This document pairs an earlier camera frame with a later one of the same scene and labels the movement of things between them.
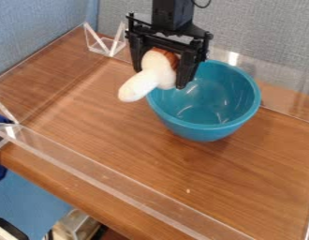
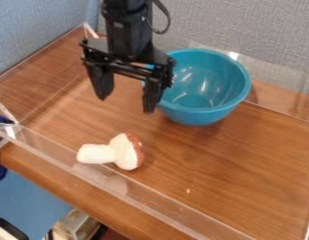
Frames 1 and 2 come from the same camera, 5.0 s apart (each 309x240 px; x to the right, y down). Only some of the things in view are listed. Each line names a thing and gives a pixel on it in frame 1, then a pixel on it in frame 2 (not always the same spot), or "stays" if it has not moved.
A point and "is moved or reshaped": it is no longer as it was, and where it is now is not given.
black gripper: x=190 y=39 to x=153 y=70
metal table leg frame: x=77 y=226 stays
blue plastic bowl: x=209 y=110 is moved or reshaped
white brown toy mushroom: x=157 y=73 is moved or reshaped
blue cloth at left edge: x=0 y=171 stays
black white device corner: x=8 y=232 stays
